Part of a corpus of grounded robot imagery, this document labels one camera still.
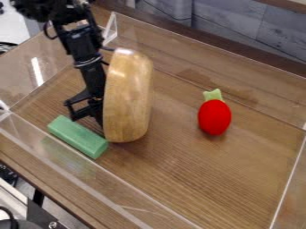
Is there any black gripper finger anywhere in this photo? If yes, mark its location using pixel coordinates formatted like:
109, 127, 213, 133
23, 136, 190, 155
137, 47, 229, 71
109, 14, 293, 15
95, 106, 103, 129

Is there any red plush radish toy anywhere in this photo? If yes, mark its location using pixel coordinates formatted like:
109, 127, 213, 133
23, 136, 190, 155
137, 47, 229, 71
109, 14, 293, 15
198, 89, 233, 136

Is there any black bracket with screw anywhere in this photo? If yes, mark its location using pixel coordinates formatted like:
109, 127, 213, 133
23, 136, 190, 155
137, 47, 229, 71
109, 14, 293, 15
27, 199, 69, 229

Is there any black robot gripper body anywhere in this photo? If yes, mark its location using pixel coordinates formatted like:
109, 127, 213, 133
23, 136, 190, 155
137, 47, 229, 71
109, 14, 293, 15
52, 17, 111, 122

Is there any brown wooden bowl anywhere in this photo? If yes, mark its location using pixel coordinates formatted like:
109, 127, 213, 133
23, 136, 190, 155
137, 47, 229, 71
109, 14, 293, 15
103, 48, 154, 143

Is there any black cable bottom left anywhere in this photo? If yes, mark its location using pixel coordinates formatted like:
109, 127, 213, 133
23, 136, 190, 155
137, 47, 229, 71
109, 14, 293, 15
0, 206, 19, 229

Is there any green rectangular stick block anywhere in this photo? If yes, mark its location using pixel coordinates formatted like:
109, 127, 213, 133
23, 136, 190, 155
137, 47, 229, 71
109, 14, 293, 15
47, 115, 109, 159

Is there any clear acrylic tray enclosure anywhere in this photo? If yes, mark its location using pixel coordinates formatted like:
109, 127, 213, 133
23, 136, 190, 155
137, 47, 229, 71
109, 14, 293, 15
0, 16, 306, 229

